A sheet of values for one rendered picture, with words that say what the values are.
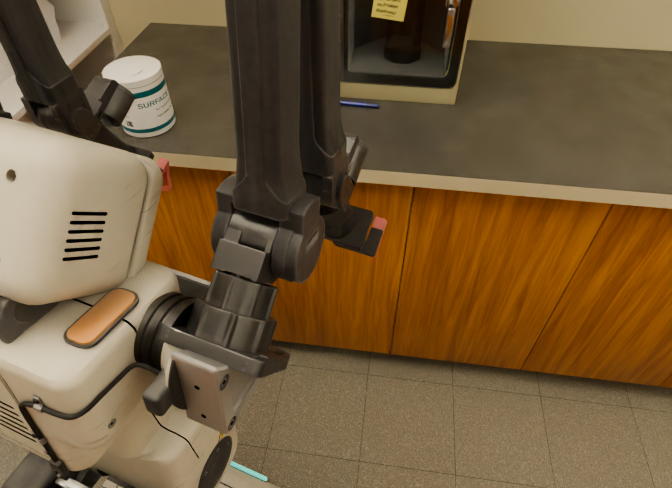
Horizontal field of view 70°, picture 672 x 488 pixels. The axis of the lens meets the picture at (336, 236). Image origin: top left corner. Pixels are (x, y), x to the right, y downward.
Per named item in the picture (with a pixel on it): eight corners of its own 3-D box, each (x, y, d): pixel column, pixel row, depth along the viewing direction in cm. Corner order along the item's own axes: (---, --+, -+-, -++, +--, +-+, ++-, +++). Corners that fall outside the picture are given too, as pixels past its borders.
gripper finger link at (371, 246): (353, 222, 87) (344, 203, 78) (390, 233, 85) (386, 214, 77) (340, 257, 86) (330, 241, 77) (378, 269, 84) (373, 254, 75)
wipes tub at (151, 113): (136, 107, 126) (117, 52, 115) (183, 111, 125) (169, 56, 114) (113, 136, 117) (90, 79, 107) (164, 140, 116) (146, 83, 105)
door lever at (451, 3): (450, 39, 113) (439, 38, 114) (458, -3, 106) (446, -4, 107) (451, 49, 110) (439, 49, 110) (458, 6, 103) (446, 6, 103)
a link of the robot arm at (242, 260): (205, 281, 49) (251, 297, 47) (236, 187, 50) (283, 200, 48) (242, 285, 58) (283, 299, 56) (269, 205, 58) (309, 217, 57)
